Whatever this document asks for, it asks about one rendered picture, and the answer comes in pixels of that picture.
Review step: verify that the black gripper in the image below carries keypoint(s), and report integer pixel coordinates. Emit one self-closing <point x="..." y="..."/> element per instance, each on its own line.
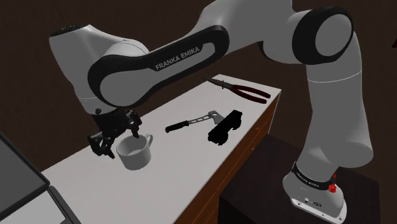
<point x="112" y="121"/>

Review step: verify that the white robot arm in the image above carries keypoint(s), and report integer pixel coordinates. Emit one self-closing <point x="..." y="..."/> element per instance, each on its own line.
<point x="335" y="102"/>

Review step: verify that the black toy car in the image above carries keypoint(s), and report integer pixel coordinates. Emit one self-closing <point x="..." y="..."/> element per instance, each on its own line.
<point x="225" y="127"/>

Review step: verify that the white mug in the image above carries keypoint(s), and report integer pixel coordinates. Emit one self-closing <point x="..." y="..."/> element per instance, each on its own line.
<point x="134" y="152"/>

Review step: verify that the grey laptop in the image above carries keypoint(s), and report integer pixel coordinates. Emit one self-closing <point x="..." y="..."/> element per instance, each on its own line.
<point x="21" y="189"/>

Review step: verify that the dark robot stand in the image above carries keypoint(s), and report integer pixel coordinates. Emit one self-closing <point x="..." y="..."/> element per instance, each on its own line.
<point x="297" y="198"/>

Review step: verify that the brown wooden table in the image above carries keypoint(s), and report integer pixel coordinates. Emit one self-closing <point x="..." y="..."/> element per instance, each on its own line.
<point x="235" y="155"/>

